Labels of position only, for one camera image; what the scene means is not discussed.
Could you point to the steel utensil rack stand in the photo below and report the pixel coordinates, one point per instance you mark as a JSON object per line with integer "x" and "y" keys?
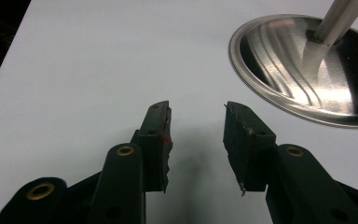
{"x": 292, "y": 77}

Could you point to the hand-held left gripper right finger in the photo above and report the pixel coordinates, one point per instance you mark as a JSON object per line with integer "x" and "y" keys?
{"x": 245, "y": 146}

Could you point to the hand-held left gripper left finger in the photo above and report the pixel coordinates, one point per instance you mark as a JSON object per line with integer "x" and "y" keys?
{"x": 155, "y": 146}

